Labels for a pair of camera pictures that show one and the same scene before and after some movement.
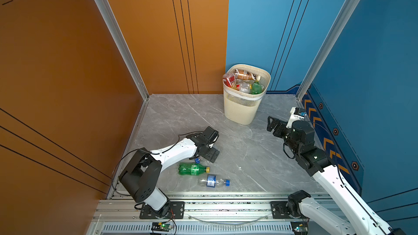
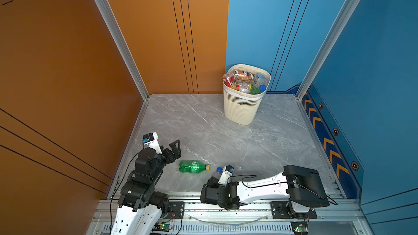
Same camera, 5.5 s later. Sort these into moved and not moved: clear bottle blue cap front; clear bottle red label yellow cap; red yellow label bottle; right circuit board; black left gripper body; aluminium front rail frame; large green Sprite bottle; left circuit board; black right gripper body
Moved: black right gripper body; black left gripper body; clear bottle blue cap front
Not moved: red yellow label bottle; right circuit board; left circuit board; large green Sprite bottle; clear bottle red label yellow cap; aluminium front rail frame
